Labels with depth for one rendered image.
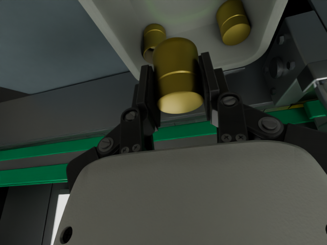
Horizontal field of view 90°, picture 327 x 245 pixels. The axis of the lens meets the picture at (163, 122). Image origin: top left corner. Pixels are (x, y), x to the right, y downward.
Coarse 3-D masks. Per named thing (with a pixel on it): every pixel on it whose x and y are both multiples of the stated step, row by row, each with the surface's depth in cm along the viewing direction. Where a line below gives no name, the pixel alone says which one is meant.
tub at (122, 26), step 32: (96, 0) 14; (128, 0) 20; (160, 0) 21; (192, 0) 21; (224, 0) 21; (256, 0) 17; (128, 32) 20; (192, 32) 25; (256, 32) 19; (128, 64) 21; (224, 64) 22
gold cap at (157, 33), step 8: (152, 24) 23; (144, 32) 24; (152, 32) 23; (160, 32) 23; (144, 40) 23; (152, 40) 22; (160, 40) 22; (144, 48) 23; (152, 48) 25; (144, 56) 23
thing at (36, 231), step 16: (0, 192) 61; (16, 192) 58; (32, 192) 57; (48, 192) 55; (0, 208) 58; (16, 208) 56; (32, 208) 54; (48, 208) 53; (0, 224) 56; (16, 224) 54; (32, 224) 52; (48, 224) 51; (0, 240) 54; (16, 240) 52; (32, 240) 51
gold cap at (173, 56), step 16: (160, 48) 12; (176, 48) 11; (192, 48) 12; (160, 64) 11; (176, 64) 11; (192, 64) 11; (160, 80) 11; (176, 80) 10; (192, 80) 10; (160, 96) 10; (176, 96) 10; (192, 96) 10; (176, 112) 13
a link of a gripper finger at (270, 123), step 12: (204, 60) 11; (204, 72) 10; (216, 72) 11; (204, 84) 9; (216, 84) 9; (204, 96) 11; (216, 96) 9; (216, 108) 9; (252, 108) 9; (216, 120) 10; (252, 120) 8; (264, 120) 8; (276, 120) 8; (252, 132) 8; (264, 132) 8; (276, 132) 8
